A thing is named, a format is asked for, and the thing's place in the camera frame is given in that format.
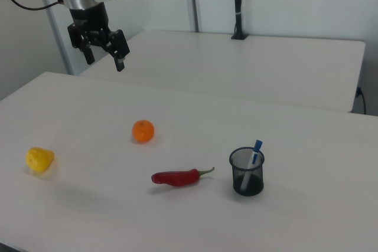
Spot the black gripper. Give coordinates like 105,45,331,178
67,1,131,73

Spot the white blue marker pen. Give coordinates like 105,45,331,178
239,139,264,192

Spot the black mesh pen cup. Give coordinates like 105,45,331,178
229,146,265,197

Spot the orange mandarin fruit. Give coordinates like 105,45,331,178
132,119,155,143

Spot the white side table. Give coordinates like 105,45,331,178
79,30,366,114

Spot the black pole with base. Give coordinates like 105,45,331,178
230,0,249,41

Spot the red chili pepper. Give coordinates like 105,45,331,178
151,166,216,188

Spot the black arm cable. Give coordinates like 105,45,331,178
5,0,65,11

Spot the black wall cable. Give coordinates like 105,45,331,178
356,86,367,115

